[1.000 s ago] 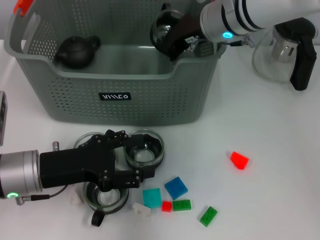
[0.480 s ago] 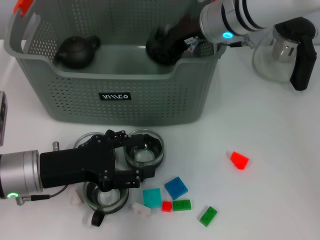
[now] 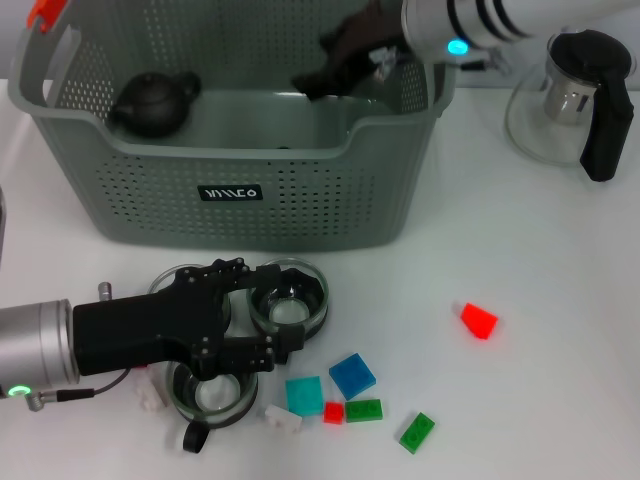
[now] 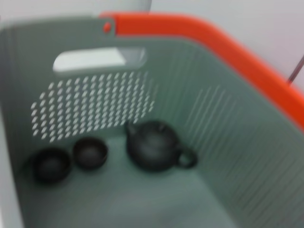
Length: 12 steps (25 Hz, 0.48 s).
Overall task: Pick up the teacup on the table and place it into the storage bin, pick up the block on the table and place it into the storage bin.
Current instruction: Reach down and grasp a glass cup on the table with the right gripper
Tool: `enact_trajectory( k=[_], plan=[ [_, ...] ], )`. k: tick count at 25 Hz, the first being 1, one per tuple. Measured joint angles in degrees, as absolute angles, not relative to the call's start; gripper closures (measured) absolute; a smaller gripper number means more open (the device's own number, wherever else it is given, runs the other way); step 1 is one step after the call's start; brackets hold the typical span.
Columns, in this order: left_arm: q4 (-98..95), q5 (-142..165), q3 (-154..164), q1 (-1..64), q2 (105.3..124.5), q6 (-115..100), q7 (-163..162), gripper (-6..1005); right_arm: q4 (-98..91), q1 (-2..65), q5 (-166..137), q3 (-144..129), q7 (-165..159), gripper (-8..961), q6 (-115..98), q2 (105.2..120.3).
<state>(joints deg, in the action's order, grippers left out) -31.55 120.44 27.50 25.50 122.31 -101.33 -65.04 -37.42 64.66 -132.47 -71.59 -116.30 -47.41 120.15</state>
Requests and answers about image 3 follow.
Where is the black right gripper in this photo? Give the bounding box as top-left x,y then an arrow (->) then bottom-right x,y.
292,0 -> 417,102

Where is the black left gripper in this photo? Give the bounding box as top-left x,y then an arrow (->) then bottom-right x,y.
72,257 -> 307,381

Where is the grey perforated plastic storage bin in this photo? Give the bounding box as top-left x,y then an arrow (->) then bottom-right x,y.
7,0 -> 457,253

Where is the cyan square toy brick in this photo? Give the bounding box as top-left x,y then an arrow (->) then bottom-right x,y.
284,375 -> 325,416

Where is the white toy brick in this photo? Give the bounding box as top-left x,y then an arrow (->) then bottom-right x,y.
133,372 -> 171,412
257,403 -> 305,434

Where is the blue square toy brick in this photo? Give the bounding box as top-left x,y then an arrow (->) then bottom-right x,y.
328,352 -> 377,400

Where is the green two-stud toy brick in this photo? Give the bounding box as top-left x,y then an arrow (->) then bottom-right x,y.
344,398 -> 385,424
398,412 -> 436,455

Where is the dark clay teapot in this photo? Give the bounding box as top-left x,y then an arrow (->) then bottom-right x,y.
108,70 -> 203,139

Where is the red sloped toy brick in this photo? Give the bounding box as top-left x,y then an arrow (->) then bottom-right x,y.
453,301 -> 500,341

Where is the right gripper cable with plug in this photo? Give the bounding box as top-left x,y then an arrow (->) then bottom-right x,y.
459,47 -> 512,76

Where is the gripper cable with plug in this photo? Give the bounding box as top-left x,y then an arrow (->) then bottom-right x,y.
24,367 -> 146,412
459,47 -> 512,76

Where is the left gripper cable with plug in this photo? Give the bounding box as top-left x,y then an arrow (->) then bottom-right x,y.
24,367 -> 146,412

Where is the glass pitcher with black handle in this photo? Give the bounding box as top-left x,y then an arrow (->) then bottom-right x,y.
504,28 -> 635,184

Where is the orange bin handle clip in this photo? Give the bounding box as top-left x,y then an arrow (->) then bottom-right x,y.
27,0 -> 69,29

